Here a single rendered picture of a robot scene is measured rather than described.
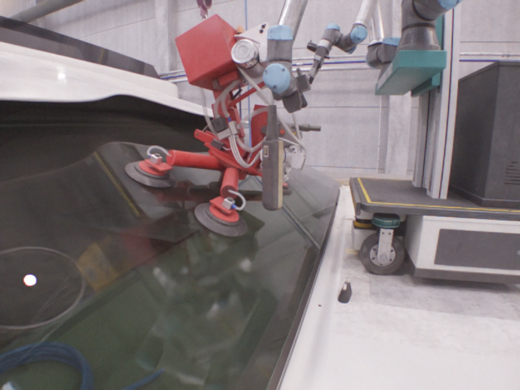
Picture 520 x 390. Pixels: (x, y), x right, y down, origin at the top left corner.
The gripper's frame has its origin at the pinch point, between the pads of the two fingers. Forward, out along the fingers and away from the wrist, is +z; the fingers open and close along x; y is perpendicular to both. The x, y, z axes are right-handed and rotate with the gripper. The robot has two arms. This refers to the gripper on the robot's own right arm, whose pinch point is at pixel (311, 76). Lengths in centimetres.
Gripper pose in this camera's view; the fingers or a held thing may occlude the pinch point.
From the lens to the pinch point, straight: 160.6
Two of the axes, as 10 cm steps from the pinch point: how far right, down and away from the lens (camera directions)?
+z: -4.1, 9.0, 1.3
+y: 9.0, 4.3, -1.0
